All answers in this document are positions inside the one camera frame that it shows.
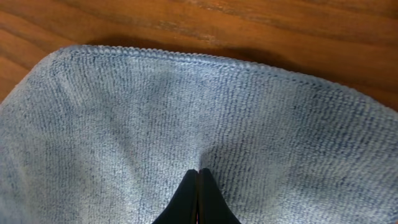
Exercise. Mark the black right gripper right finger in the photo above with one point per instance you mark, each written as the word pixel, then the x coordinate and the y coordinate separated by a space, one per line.
pixel 212 208

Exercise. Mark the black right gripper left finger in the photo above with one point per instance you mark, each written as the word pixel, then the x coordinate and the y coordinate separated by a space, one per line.
pixel 182 208

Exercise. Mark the blue microfiber cloth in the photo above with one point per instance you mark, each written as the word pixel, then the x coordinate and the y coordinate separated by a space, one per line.
pixel 97 134

